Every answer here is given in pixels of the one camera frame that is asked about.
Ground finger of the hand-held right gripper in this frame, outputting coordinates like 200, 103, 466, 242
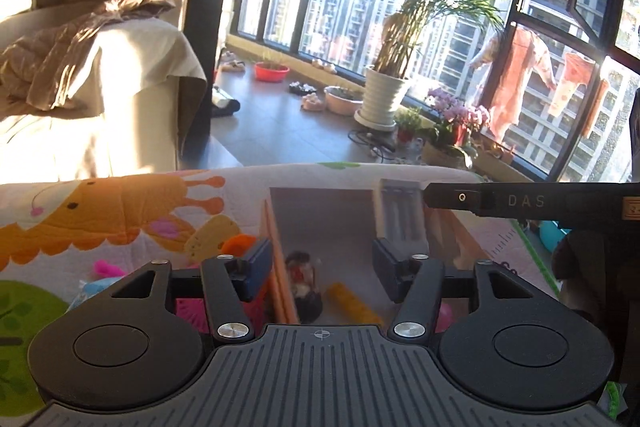
423, 181, 620, 228

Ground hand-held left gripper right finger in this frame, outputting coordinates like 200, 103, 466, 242
371, 236, 537, 340

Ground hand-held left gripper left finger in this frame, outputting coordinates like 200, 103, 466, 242
107, 238, 275, 342

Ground pink cardboard box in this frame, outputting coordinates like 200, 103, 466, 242
260, 184, 518, 325

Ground orange toy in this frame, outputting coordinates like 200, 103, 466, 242
221, 233, 257, 258

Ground dark toy figure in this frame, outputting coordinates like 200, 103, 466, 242
284, 251, 324, 323

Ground yellow ridged toy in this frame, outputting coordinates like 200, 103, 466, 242
325, 284, 383, 324

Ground grey clear pen case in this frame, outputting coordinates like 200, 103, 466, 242
374, 178, 430, 242

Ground pink orchid plant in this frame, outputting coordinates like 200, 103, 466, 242
424, 88, 492, 148

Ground magenta ridged toy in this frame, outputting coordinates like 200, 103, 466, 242
175, 298, 208, 334

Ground teal toy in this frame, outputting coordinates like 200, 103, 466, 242
539, 221, 568, 254

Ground small green potted plant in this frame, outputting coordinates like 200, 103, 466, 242
394, 107, 425, 144

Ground palm plant in white pot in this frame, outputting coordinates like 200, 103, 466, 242
355, 0, 541, 132

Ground orange hanging garment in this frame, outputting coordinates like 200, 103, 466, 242
469, 27, 558, 142

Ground orange patterned hanging shirt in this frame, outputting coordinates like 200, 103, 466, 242
547, 52, 599, 118

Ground printed cartoon play mat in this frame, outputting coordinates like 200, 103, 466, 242
0, 162, 563, 415

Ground pink plastic basin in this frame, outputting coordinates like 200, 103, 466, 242
324, 86, 365, 116

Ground pink toy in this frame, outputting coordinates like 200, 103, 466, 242
91, 259, 127, 280

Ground light blue toy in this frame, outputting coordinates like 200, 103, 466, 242
67, 281, 113, 310

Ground red plastic basin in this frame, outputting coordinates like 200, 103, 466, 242
253, 62, 291, 84

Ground pale slippers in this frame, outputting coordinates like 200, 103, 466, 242
220, 51, 247, 74

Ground brown shiny jacket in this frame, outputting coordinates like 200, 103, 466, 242
0, 0, 177, 112

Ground black floor cable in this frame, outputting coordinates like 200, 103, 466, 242
347, 128, 398, 158

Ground black window frame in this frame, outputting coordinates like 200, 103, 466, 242
182, 0, 640, 184

